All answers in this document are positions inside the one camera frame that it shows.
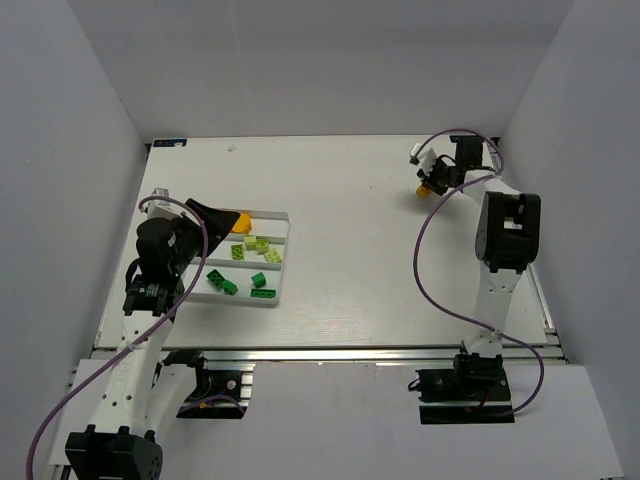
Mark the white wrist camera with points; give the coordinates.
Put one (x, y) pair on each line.
(423, 158)
(160, 207)

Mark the yellow round lego piece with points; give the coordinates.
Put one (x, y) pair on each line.
(423, 191)

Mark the blue left corner label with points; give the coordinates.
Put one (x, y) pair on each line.
(169, 143)

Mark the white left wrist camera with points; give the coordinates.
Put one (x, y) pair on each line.
(160, 207)

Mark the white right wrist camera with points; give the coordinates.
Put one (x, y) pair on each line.
(423, 158)

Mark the dark green square lego brick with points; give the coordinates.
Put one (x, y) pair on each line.
(259, 280)

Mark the white divided sorting tray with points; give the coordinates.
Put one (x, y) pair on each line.
(274, 226)

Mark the light green sloped lego brick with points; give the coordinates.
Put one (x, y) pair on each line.
(273, 256)

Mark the light green upturned lego brick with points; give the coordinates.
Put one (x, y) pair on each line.
(237, 252)

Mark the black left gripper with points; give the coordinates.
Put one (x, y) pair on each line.
(197, 226)

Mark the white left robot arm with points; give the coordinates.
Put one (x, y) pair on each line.
(122, 439)

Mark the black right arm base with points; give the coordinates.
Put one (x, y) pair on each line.
(474, 390)

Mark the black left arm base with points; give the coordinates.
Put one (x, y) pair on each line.
(217, 392)

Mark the orange long lego brick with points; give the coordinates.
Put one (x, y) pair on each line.
(243, 224)

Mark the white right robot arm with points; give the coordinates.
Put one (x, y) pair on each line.
(507, 236)

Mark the green lego plate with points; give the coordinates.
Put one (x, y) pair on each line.
(263, 293)

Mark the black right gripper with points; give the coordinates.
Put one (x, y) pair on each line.
(439, 176)

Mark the light green square lego brick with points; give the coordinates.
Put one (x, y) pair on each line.
(250, 242)

